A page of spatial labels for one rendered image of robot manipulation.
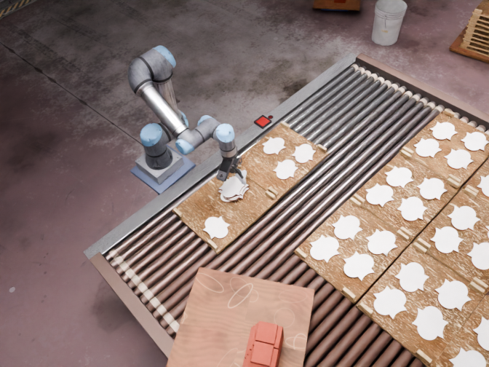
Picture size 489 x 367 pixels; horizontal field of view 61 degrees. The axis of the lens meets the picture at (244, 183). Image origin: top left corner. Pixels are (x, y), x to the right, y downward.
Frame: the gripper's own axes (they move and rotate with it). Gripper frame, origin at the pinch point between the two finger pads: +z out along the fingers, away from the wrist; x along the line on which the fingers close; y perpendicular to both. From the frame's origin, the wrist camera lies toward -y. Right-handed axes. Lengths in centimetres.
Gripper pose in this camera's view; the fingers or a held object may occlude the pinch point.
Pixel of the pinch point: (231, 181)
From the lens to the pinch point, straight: 208.2
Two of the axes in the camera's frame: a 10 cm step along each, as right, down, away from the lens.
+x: -9.1, -2.9, 3.1
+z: 0.8, 6.0, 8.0
